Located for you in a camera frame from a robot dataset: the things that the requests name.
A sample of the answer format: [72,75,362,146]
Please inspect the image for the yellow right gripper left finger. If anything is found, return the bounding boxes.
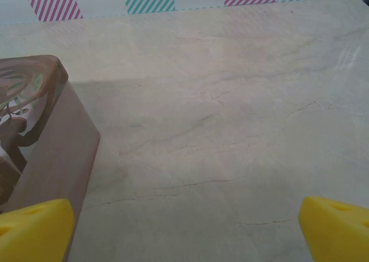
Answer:
[0,198,76,262]

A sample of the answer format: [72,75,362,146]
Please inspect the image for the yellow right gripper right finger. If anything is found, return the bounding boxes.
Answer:
[298,196,369,262]

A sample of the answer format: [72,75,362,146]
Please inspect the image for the pink floral tin box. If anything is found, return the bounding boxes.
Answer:
[0,54,101,262]

